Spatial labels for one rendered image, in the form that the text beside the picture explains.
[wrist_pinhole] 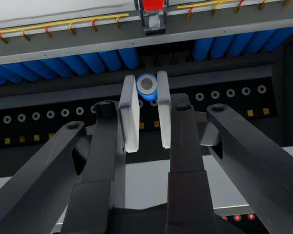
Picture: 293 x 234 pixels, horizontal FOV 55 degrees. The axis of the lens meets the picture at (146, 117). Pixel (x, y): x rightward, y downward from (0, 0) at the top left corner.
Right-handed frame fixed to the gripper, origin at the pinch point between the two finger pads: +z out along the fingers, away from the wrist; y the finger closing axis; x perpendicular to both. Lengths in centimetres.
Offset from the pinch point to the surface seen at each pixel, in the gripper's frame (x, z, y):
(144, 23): 4.9, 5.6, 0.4
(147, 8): 6.3, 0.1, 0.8
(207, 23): 4.0, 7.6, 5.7
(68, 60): 1.9, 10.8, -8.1
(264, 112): -8.9, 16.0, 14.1
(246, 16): 4.2, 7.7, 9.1
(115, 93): -4.5, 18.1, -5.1
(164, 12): 5.7, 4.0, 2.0
